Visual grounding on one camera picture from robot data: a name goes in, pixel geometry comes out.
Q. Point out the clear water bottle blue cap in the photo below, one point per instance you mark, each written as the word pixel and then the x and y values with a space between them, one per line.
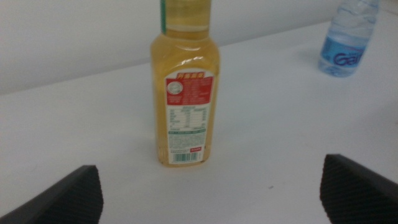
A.
pixel 345 37

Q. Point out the orange juice bottle white cap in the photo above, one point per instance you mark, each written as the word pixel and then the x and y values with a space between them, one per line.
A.
pixel 186 56

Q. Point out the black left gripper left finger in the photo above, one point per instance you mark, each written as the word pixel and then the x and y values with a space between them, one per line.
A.
pixel 68 202

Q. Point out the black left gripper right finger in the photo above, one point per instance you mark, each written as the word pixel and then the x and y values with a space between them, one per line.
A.
pixel 354 193

